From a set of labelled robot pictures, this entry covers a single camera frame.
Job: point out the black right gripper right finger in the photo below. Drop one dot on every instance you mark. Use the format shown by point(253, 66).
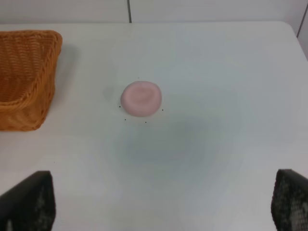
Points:
point(289, 206)

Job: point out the orange wicker basket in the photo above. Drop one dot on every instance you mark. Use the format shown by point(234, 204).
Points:
point(28, 61)

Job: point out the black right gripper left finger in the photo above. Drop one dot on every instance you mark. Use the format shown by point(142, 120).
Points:
point(29, 205)

